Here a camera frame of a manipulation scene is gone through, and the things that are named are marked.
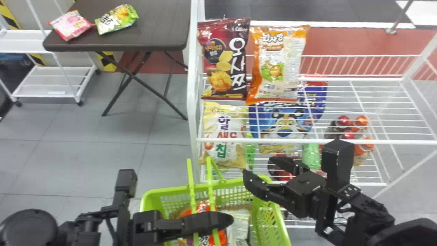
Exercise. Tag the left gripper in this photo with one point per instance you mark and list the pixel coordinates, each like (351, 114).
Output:
(143, 227)

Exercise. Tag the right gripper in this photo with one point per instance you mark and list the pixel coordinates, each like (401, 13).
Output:
(304, 194)

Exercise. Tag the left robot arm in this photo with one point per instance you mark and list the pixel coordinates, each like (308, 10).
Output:
(27, 229)

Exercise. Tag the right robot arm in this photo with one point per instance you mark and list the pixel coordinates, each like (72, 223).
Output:
(375, 213)

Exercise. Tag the green bottle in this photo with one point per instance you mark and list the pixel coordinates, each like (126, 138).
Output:
(311, 157)
(250, 153)

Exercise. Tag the green basket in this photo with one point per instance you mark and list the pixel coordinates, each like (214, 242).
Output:
(266, 222)

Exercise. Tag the blue snack packet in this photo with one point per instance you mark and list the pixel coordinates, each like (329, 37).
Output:
(283, 121)

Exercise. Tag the yellow snack packet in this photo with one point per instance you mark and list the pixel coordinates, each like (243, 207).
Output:
(222, 130)

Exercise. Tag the dark bottle with red cap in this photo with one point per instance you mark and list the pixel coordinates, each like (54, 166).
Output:
(342, 121)
(348, 134)

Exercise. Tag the orange bottle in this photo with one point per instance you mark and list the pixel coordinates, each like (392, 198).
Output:
(361, 120)
(363, 150)

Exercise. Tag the orange white snack packet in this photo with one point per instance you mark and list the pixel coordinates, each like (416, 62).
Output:
(278, 61)

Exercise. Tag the dark red snack packet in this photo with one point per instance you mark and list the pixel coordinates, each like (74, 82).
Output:
(223, 58)

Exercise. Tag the dark brown side table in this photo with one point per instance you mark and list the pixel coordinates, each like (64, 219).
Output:
(143, 30)

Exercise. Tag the white shelf trolley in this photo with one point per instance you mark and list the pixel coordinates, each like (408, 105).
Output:
(51, 80)

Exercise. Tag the green snack packet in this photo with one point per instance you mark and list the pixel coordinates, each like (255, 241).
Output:
(116, 18)

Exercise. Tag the pink snack packet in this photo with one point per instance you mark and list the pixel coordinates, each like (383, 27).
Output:
(71, 24)

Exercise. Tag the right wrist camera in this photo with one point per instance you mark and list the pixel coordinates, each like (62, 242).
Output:
(336, 159)

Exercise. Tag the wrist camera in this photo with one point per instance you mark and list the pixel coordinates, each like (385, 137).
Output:
(336, 159)
(125, 182)

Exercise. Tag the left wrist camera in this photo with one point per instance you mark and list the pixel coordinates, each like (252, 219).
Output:
(125, 182)

